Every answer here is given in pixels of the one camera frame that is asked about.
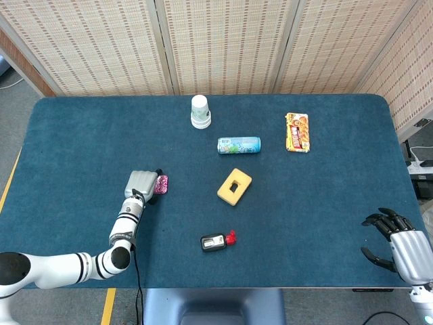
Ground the blue felt table cover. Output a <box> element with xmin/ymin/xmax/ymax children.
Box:
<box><xmin>0</xmin><ymin>93</ymin><xmax>424</xmax><ymax>290</ymax></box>

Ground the woven bamboo screen panel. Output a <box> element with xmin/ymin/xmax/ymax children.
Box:
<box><xmin>0</xmin><ymin>13</ymin><xmax>57</xmax><ymax>99</ymax></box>
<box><xmin>353</xmin><ymin>0</ymin><xmax>433</xmax><ymax>143</ymax></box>
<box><xmin>273</xmin><ymin>0</ymin><xmax>420</xmax><ymax>96</ymax></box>
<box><xmin>155</xmin><ymin>0</ymin><xmax>300</xmax><ymax>96</ymax></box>
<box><xmin>0</xmin><ymin>0</ymin><xmax>175</xmax><ymax>98</ymax></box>

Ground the yellow snack packet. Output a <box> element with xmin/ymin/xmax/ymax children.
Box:
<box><xmin>284</xmin><ymin>112</ymin><xmax>311</xmax><ymax>153</ymax></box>

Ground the white paper cup stack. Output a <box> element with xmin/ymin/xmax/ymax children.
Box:
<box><xmin>190</xmin><ymin>94</ymin><xmax>212</xmax><ymax>129</ymax></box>

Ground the white power cable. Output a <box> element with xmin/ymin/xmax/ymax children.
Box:
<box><xmin>408</xmin><ymin>145</ymin><xmax>433</xmax><ymax>164</ymax></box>

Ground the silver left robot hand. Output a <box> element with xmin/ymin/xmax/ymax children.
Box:
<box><xmin>123</xmin><ymin>167</ymin><xmax>164</xmax><ymax>206</ymax></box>

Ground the pink patterned packet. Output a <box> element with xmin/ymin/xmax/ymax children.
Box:
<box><xmin>154</xmin><ymin>173</ymin><xmax>170</xmax><ymax>196</ymax></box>

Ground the black ink bottle red cap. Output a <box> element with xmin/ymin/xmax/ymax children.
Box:
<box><xmin>200</xmin><ymin>230</ymin><xmax>237</xmax><ymax>253</ymax></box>

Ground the white power strip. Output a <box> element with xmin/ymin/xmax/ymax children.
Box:
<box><xmin>407</xmin><ymin>160</ymin><xmax>433</xmax><ymax>175</ymax></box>

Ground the light blue drink can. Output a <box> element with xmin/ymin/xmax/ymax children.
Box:
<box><xmin>216</xmin><ymin>136</ymin><xmax>263</xmax><ymax>155</ymax></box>

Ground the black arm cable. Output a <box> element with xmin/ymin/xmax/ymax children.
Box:
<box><xmin>130</xmin><ymin>189</ymin><xmax>146</xmax><ymax>325</ymax></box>

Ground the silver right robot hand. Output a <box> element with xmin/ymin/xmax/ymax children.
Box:
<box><xmin>360</xmin><ymin>207</ymin><xmax>433</xmax><ymax>285</ymax></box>

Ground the black floor cable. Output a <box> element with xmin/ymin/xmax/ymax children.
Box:
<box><xmin>364</xmin><ymin>310</ymin><xmax>412</xmax><ymax>325</ymax></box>

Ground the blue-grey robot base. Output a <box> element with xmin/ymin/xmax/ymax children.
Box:
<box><xmin>141</xmin><ymin>288</ymin><xmax>287</xmax><ymax>325</ymax></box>

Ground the yellow sponge with square hole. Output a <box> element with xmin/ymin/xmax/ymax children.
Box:
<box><xmin>216</xmin><ymin>168</ymin><xmax>253</xmax><ymax>207</ymax></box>

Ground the yellow floor tape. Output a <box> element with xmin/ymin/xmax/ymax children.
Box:
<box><xmin>0</xmin><ymin>148</ymin><xmax>22</xmax><ymax>213</ymax></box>
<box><xmin>100</xmin><ymin>288</ymin><xmax>117</xmax><ymax>325</ymax></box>

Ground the black box on floor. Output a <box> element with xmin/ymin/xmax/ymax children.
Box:
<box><xmin>413</xmin><ymin>173</ymin><xmax>433</xmax><ymax>200</ymax></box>

